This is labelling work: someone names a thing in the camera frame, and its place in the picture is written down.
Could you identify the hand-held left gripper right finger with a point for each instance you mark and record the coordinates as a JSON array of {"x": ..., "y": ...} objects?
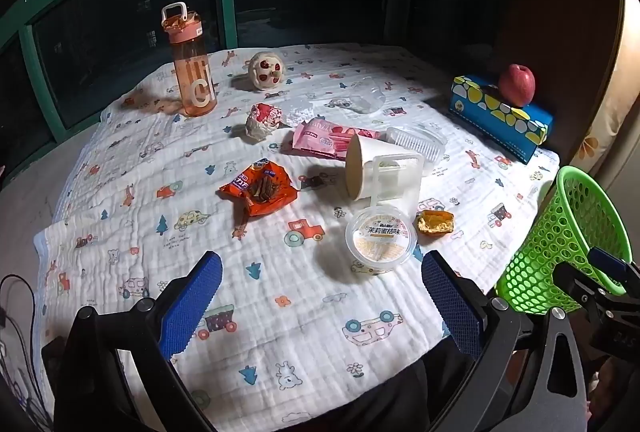
[{"x": 450, "y": 302}]

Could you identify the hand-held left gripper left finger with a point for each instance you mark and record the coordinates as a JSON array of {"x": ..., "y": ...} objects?
[{"x": 192, "y": 307}]

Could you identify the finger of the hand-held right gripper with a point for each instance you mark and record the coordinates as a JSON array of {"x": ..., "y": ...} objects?
[
  {"x": 577, "y": 287},
  {"x": 607, "y": 264}
]

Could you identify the green perforated plastic basket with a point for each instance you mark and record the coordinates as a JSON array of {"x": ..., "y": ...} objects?
[{"x": 550, "y": 232}]

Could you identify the bitten bread piece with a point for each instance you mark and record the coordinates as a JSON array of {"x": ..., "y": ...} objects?
[{"x": 435, "y": 222}]

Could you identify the round pudding cup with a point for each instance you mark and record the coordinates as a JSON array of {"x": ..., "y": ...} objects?
[{"x": 380, "y": 242}]

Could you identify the clear rectangular plastic container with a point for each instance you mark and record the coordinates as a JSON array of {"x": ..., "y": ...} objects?
[{"x": 400, "y": 199}]

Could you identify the orange snack wrapper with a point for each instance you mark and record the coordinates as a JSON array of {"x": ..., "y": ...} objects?
[{"x": 235, "y": 187}]

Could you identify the clear plastic lid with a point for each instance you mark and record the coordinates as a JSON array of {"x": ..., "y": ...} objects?
[{"x": 420, "y": 141}]

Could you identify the white paper cup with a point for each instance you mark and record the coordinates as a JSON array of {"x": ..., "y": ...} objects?
[{"x": 362, "y": 161}]

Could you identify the red white wrapper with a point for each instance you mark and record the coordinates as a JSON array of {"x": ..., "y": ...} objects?
[{"x": 262, "y": 119}]

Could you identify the pink snack packet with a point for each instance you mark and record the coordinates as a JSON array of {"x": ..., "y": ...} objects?
[{"x": 320, "y": 139}]

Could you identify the white foam fruit net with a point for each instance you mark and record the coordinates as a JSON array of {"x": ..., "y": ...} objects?
[{"x": 301, "y": 111}]

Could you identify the white printed blanket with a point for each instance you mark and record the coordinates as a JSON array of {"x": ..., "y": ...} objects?
[{"x": 280, "y": 272}]

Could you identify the beige floral pillow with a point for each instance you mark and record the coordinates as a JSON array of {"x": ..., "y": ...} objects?
[{"x": 615, "y": 86}]

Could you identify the blue box with pebble print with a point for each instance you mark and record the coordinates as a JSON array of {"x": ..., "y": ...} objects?
[{"x": 480, "y": 111}]

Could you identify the red apple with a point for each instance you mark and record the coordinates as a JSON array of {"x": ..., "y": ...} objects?
[{"x": 517, "y": 84}]

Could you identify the clear plastic cup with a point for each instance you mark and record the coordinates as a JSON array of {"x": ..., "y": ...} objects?
[{"x": 367, "y": 96}]

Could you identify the orange transparent water bottle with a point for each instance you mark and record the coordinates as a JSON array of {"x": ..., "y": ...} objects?
[{"x": 192, "y": 76}]

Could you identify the white round red-spotted toy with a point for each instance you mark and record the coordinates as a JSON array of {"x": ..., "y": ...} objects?
[{"x": 266, "y": 71}]

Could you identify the green window frame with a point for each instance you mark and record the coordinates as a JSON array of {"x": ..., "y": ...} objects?
[{"x": 227, "y": 11}]

